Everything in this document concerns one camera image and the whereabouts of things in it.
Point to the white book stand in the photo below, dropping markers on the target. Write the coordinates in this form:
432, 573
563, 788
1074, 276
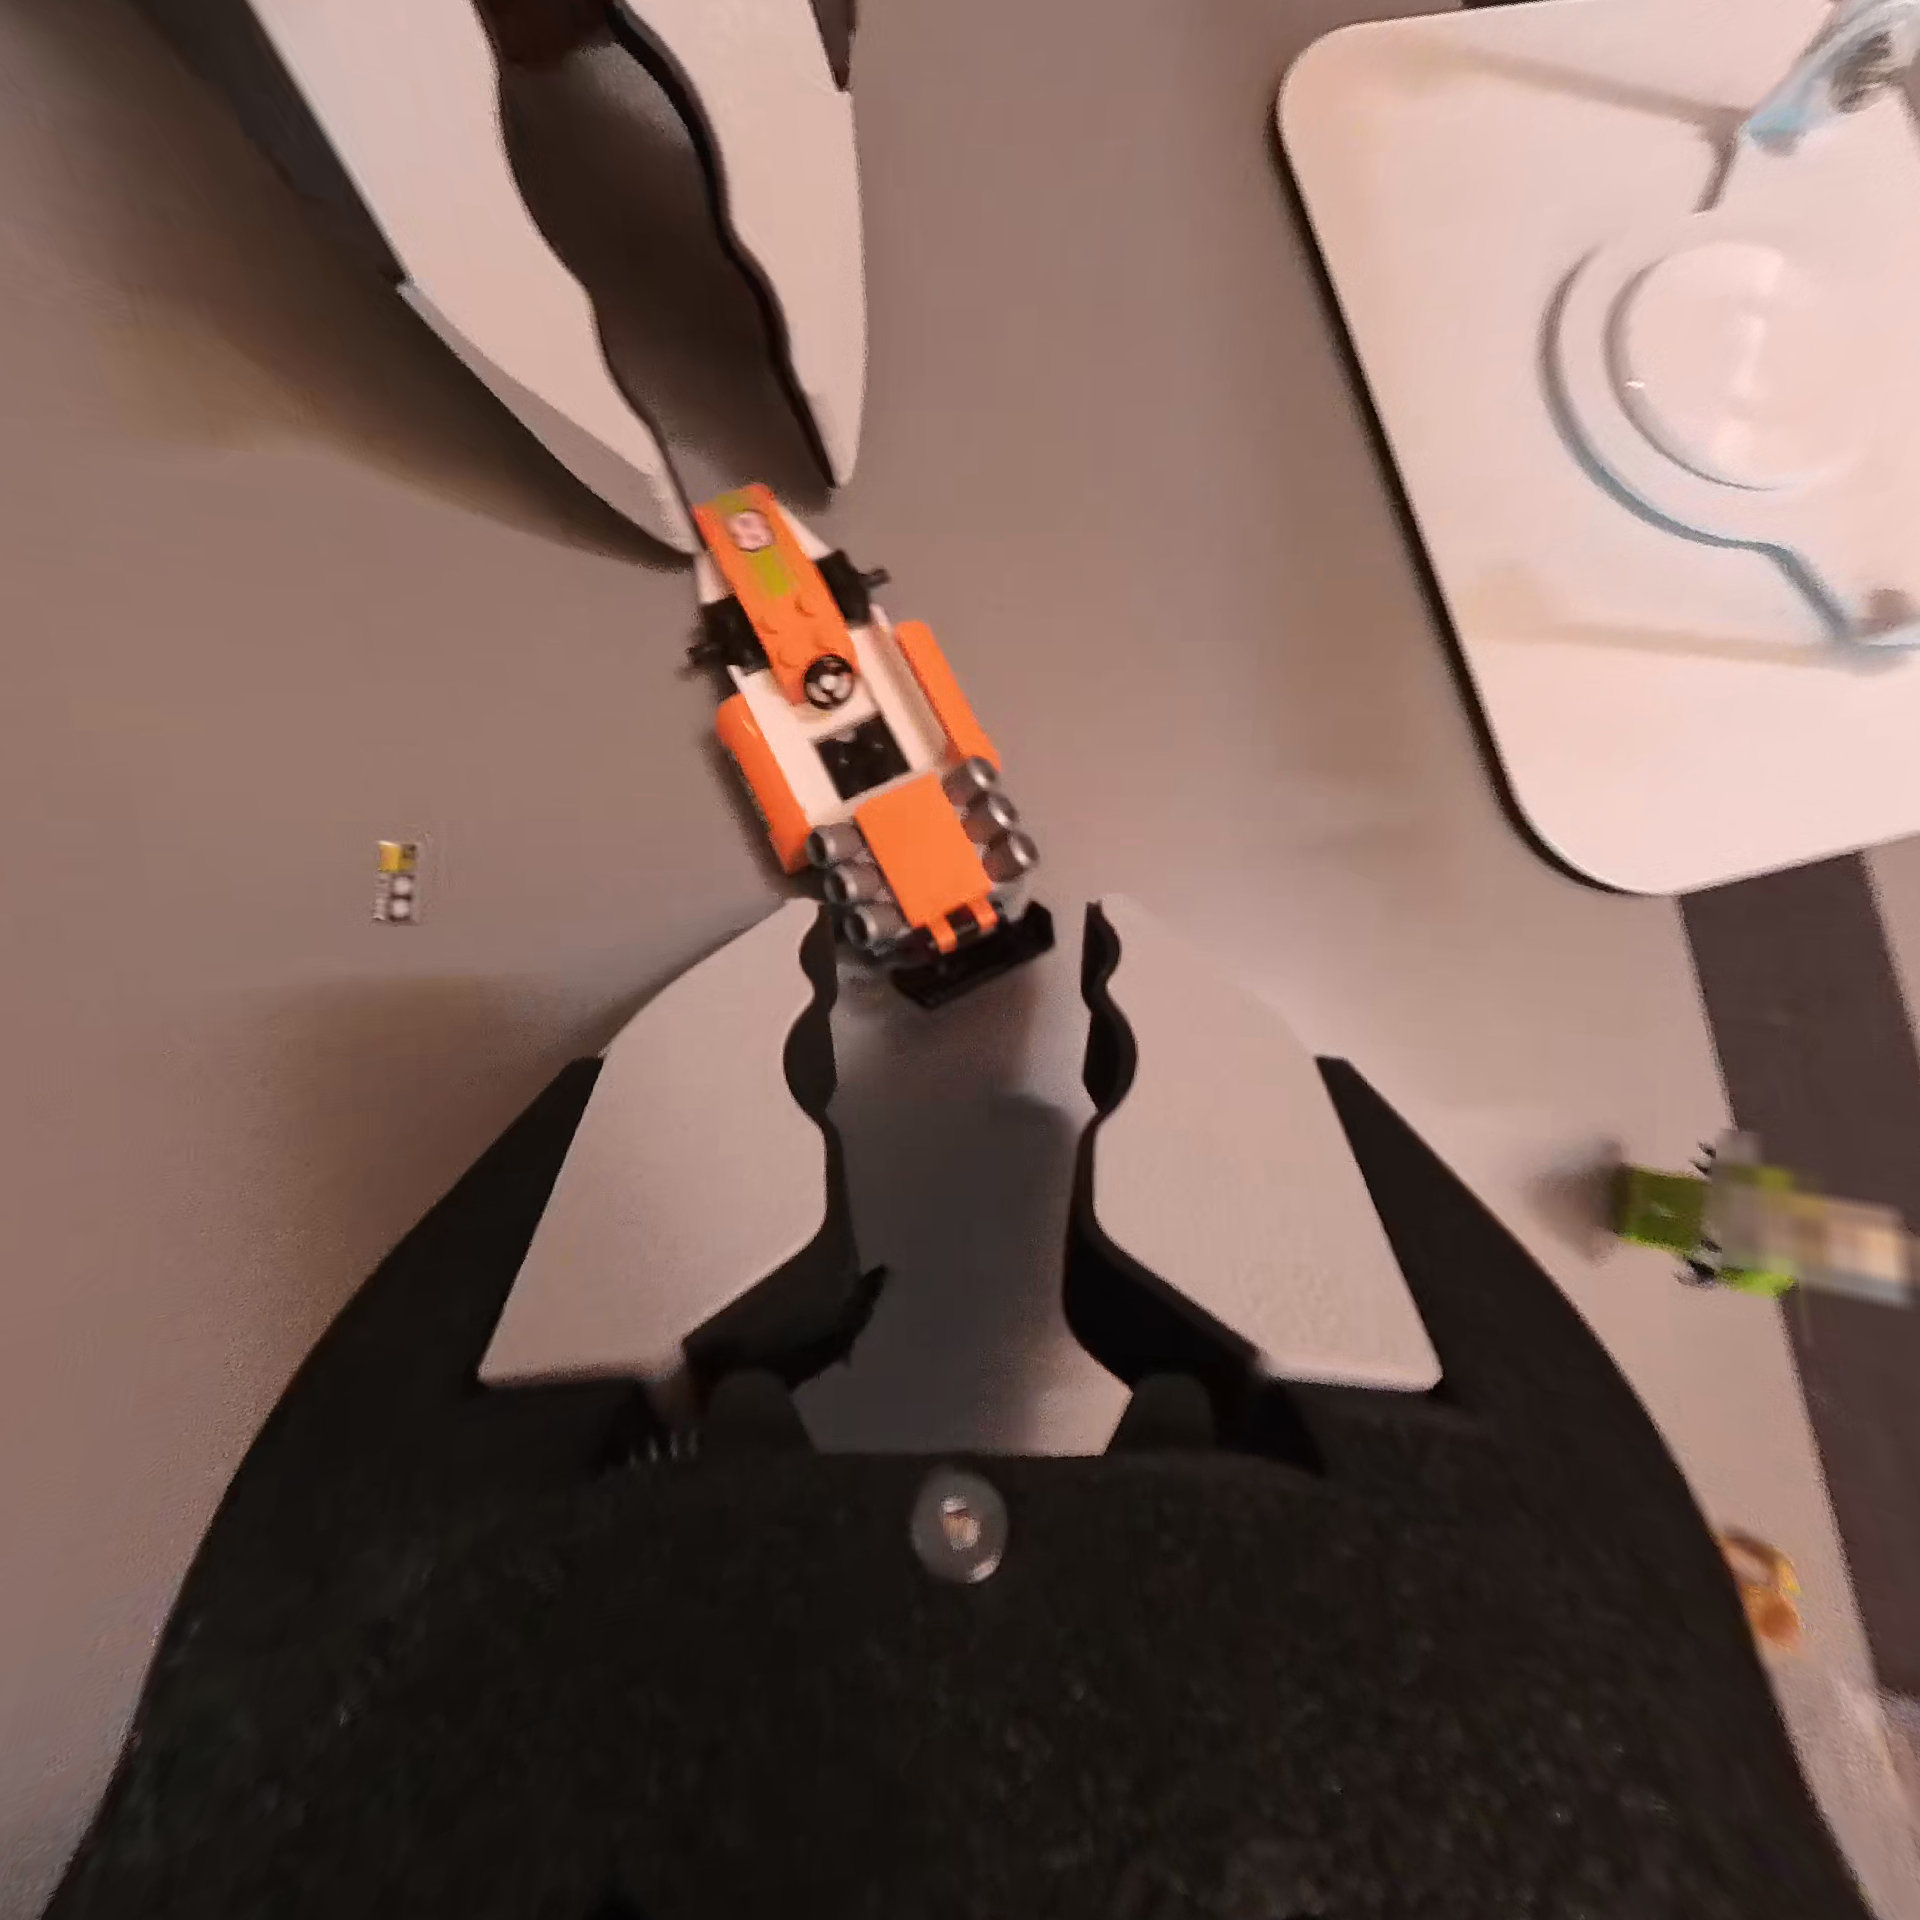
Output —
1501, 510

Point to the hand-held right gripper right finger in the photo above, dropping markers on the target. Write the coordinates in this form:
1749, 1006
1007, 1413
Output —
1261, 1201

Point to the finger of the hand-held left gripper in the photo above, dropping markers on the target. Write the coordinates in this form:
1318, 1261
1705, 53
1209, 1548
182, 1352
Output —
779, 212
451, 212

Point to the small gold trophy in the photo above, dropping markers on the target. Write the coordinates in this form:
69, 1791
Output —
1763, 1591

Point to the orange white lego car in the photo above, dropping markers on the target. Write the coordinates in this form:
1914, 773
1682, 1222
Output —
855, 737

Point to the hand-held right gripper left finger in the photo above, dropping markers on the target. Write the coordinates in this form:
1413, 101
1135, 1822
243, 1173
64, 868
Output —
662, 1201

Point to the yellow small flat piece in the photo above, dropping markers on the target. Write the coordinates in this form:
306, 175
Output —
395, 884

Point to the green minifigure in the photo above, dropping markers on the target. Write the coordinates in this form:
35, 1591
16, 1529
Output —
1680, 1207

